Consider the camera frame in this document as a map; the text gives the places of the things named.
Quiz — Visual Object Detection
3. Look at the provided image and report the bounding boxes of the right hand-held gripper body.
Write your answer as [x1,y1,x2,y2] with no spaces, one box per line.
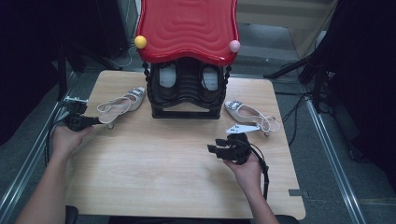
[225,123,261,166]

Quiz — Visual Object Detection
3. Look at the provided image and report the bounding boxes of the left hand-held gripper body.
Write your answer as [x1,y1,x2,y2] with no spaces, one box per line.
[64,96,89,132]

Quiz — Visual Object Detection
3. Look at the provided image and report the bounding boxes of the white slingback heeled shoe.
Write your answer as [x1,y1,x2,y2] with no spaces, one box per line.
[96,86,147,130]
[223,100,281,137]

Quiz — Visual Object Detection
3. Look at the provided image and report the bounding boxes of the red and black shoe rack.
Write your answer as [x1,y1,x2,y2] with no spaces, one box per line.
[134,0,242,120]

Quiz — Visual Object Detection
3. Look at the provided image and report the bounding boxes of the person's left hand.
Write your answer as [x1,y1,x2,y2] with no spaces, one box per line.
[50,125,94,161]

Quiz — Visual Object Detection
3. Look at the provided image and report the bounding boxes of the person's right hand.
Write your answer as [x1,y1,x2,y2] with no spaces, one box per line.
[223,155,264,194]

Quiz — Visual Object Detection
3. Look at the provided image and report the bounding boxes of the black metal stand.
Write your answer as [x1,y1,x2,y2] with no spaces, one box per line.
[55,43,87,102]

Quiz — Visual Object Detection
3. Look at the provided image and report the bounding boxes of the black tape strip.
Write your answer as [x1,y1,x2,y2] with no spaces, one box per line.
[289,189,311,199]

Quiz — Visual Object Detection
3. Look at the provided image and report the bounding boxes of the black curtain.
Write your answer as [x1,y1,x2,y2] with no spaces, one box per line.
[311,0,396,190]
[0,0,129,146]

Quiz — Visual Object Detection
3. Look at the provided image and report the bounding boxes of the black tripod stand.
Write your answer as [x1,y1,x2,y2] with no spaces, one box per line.
[262,46,332,114]

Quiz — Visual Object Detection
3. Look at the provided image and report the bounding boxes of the metal floor rail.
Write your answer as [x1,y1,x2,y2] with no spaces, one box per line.
[0,71,78,218]
[306,99,367,224]

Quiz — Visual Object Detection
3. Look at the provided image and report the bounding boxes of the white floor cable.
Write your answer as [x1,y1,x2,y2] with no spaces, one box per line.
[108,45,138,70]

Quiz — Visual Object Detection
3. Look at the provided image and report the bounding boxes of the black floor cables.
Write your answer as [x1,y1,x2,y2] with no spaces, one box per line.
[275,91,312,147]

